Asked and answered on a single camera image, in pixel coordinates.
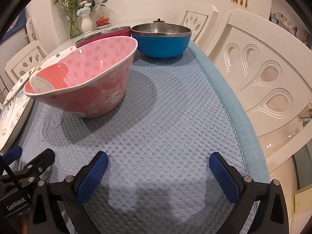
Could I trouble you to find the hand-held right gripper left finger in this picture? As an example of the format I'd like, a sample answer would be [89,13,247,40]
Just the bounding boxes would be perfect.
[28,151,109,234]

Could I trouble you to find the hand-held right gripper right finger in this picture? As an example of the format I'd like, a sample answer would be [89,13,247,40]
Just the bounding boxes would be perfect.
[209,152,293,234]

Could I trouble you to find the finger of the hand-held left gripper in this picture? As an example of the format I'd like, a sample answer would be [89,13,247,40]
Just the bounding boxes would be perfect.
[0,148,55,193]
[4,146,23,165]

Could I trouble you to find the round yellow-rimmed plate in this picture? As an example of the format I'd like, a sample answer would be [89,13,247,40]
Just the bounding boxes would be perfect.
[0,91,35,153]

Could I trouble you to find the pink dotted cartoon bowl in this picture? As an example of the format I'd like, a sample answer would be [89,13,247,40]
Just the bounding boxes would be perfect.
[23,36,138,119]

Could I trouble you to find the square white floral plate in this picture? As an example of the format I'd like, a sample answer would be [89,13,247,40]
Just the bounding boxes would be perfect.
[4,46,82,104]

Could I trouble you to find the blue steel-lined bowl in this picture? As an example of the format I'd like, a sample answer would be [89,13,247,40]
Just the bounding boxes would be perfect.
[131,23,192,59]

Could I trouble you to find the magenta steel-lined bowl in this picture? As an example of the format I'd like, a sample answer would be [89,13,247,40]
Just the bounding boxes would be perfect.
[75,26,132,48]

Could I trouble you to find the pale yellow box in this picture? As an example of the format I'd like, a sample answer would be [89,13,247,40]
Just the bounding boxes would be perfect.
[292,187,312,215]

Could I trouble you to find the light blue textured mat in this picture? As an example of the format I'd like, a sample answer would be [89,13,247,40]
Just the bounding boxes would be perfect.
[10,40,269,234]

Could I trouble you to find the blue printed board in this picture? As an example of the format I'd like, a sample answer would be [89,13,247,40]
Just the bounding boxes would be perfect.
[4,10,26,41]

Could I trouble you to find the glass vase with green stems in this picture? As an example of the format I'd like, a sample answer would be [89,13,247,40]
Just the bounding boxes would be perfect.
[50,0,84,39]

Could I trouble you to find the white vase with flowers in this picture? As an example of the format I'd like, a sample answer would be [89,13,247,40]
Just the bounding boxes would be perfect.
[77,0,109,34]

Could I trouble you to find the red teacup with saucer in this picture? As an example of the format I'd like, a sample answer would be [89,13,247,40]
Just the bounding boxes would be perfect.
[95,16,111,28]

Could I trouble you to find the colourful sticky notes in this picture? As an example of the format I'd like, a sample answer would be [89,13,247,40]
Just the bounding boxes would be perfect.
[269,12,312,45]

